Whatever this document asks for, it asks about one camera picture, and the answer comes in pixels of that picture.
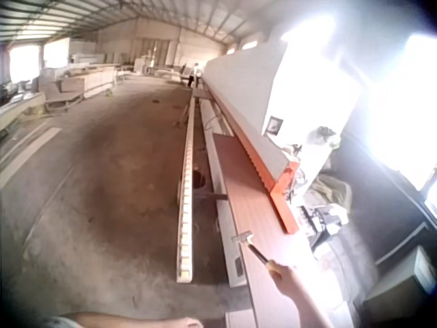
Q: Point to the person's right hand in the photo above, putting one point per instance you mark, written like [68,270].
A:
[288,278]

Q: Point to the person's right fingers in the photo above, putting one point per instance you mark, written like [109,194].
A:
[276,269]

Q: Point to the brown wood panel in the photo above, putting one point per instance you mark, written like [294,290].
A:
[259,212]

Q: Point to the orange machine pressure beam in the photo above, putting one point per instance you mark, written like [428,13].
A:
[283,208]

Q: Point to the black and white control box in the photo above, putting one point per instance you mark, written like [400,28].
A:
[319,220]

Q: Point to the crumpled green cloth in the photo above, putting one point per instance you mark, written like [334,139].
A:
[329,189]

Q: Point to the cardboard box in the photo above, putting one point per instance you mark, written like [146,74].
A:
[403,290]

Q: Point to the grey work gloves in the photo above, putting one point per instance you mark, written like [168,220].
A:
[324,135]

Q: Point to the white edge banding machine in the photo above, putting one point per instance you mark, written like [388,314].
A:
[239,75]

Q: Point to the stacks of pale boards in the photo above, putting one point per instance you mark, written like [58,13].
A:
[85,82]

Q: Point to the pale boards on floor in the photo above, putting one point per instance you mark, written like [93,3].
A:
[24,143]

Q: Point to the long white roller support rail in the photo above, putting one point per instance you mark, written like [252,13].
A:
[186,191]

